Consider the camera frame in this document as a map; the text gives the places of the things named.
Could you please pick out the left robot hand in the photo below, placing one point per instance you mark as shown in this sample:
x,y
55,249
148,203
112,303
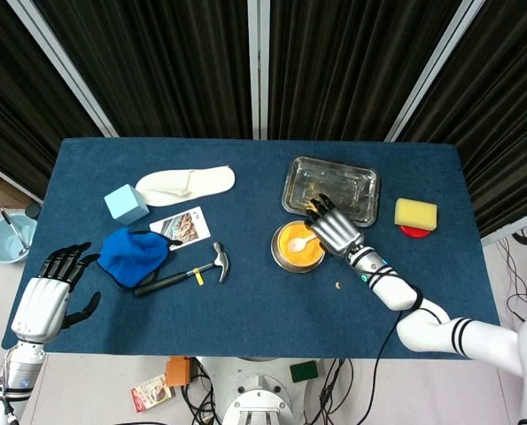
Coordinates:
x,y
39,310

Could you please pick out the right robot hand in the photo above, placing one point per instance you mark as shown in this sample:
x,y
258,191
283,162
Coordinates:
x,y
336,230

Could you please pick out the white plastic spoon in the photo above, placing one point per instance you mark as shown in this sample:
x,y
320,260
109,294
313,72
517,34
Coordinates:
x,y
296,244

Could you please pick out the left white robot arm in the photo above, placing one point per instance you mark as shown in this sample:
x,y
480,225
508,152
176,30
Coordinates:
x,y
19,367

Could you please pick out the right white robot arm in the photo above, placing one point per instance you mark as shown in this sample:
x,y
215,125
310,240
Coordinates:
x,y
396,294

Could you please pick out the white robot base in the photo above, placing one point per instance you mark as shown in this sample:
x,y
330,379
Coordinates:
x,y
254,398

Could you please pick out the metal tray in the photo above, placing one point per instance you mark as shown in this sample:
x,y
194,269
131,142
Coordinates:
x,y
347,181

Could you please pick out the yellow object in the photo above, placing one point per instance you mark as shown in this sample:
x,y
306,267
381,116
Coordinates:
x,y
289,257

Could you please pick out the light blue plastic bowl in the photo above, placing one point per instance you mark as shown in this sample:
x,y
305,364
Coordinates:
x,y
2,243

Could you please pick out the green box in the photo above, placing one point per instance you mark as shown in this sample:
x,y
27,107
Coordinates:
x,y
304,372

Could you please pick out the red round disc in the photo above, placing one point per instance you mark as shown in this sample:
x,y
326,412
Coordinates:
x,y
413,234

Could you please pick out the yellow sponge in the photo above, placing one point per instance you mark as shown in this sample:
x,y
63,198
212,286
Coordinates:
x,y
416,213

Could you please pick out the black cylindrical object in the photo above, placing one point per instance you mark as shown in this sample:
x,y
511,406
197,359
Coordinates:
x,y
33,211

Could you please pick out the blue cloth pouch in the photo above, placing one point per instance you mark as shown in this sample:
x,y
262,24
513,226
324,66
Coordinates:
x,y
130,257

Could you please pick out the blue table cloth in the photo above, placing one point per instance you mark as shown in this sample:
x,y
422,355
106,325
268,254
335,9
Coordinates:
x,y
254,310

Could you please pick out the light blue cube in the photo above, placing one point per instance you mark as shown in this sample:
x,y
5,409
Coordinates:
x,y
125,204

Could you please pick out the printed snack packet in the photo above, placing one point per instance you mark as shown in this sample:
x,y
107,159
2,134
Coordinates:
x,y
150,394

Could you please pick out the photo card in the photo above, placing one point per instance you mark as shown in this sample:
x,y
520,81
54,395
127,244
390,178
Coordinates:
x,y
188,226

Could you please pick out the orange box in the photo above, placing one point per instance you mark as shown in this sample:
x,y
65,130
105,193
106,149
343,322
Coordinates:
x,y
177,372

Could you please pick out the white slipper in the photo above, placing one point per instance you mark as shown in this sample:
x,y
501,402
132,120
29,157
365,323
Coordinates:
x,y
188,183

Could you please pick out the dark pleated curtain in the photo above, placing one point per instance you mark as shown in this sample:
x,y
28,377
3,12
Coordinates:
x,y
347,66
502,110
157,66
19,110

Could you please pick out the white screen frame post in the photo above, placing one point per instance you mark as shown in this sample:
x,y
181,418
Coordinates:
x,y
258,66
436,66
64,71

